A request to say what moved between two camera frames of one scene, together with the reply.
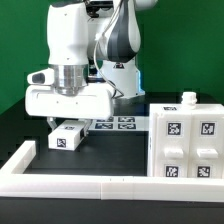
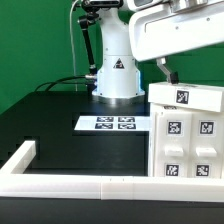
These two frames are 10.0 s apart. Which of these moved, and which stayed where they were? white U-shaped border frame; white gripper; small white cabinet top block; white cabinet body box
Moved: small white cabinet top block; white gripper
Stayed: white cabinet body box; white U-shaped border frame
